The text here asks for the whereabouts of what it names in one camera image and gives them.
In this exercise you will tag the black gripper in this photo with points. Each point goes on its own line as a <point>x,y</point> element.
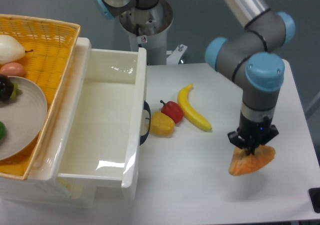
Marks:
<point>254,129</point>

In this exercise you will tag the orange triangle bread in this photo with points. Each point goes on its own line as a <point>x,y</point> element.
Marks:
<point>242,163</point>

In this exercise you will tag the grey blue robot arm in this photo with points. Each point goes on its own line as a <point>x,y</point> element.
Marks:
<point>248,61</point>

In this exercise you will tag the yellow toy banana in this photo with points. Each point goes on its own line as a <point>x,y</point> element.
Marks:
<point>189,112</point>

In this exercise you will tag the black object at table edge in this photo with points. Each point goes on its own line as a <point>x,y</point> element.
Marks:
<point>314,194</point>

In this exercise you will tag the red toy bell pepper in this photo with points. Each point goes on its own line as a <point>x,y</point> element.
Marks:
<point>172,110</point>

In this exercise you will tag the yellow toy bell pepper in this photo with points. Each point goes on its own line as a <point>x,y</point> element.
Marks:
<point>160,124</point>

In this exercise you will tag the white plastic drawer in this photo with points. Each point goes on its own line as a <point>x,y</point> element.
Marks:
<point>108,128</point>

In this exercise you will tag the white drawer cabinet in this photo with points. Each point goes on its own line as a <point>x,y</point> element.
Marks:
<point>43,185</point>

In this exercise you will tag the yellow woven basket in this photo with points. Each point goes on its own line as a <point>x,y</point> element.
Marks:
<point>53,43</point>

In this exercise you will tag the grey round plate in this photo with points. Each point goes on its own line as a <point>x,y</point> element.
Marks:
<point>23,117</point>

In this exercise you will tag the dark purple toy eggplant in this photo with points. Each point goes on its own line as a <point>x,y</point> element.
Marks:
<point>8,90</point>

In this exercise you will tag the green toy vegetable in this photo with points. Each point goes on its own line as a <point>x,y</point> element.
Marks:
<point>2,131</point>

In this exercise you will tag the pink toy egg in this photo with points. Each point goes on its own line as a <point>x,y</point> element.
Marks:
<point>13,69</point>

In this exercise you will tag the white toy pear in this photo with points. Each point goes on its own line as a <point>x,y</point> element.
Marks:
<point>11,50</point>

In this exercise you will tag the black drawer handle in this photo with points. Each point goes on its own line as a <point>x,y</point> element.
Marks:
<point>146,123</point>

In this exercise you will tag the white mounting bracket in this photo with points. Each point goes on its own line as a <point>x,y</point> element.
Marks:
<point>175,57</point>

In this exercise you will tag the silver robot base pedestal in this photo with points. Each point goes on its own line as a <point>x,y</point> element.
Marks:
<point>148,29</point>

